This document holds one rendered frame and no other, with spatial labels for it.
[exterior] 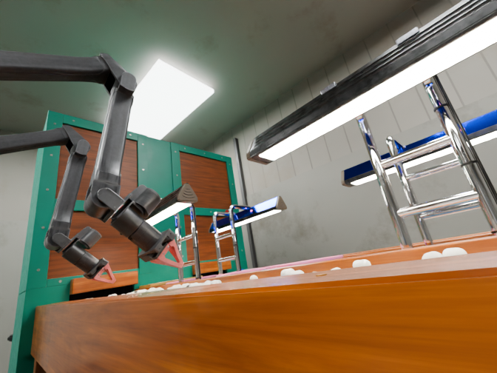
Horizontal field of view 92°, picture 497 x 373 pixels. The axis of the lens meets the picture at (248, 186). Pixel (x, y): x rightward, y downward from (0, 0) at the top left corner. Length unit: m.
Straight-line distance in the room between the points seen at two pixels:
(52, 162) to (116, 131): 0.96
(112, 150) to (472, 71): 2.31
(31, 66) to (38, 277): 1.00
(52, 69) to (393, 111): 2.21
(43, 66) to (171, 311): 0.68
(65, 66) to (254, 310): 0.77
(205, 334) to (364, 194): 2.11
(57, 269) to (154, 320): 1.24
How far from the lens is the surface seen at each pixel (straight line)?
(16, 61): 0.81
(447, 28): 0.51
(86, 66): 0.86
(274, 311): 0.18
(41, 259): 1.53
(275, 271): 0.72
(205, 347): 0.25
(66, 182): 1.14
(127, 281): 1.54
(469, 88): 2.39
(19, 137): 1.20
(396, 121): 2.37
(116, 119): 0.77
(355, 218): 2.28
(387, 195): 0.64
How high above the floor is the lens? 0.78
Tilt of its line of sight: 18 degrees up
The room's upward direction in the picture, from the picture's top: 9 degrees counter-clockwise
